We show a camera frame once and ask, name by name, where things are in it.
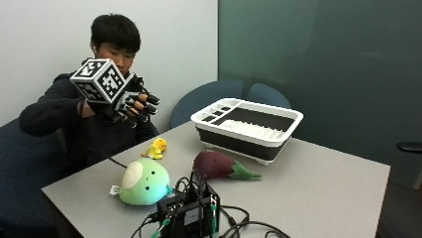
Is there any the person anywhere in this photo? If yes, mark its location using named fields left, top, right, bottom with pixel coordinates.
left=17, top=13, right=161, bottom=173

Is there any white cube of black markers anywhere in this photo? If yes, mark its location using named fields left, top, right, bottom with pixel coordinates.
left=69, top=58, right=136, bottom=105

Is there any small yellow soft toy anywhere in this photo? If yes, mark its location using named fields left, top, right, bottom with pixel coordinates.
left=140, top=138, right=169, bottom=161

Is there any blue chair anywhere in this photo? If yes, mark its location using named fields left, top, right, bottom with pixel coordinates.
left=245, top=82, right=293, bottom=109
left=0, top=118, right=70, bottom=238
left=168, top=78, right=245, bottom=130

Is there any green round soft toy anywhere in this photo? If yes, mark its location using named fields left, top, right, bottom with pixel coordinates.
left=109, top=158, right=174, bottom=206

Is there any purple eggplant soft toy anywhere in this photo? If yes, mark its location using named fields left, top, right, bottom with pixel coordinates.
left=193, top=150, right=263, bottom=181

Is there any white and black dish rack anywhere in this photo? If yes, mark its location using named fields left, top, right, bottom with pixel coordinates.
left=190, top=97, right=305, bottom=166

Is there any black electronics box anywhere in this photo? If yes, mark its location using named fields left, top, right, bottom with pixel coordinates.
left=156, top=172, right=221, bottom=238

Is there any black chair armrest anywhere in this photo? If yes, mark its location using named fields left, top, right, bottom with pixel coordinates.
left=395, top=141, right=422, bottom=154

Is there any black cable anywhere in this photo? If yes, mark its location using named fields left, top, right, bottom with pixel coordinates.
left=217, top=204, right=293, bottom=238
left=77, top=98, right=129, bottom=169

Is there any green cable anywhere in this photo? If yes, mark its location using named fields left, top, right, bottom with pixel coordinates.
left=210, top=194, right=218, bottom=236

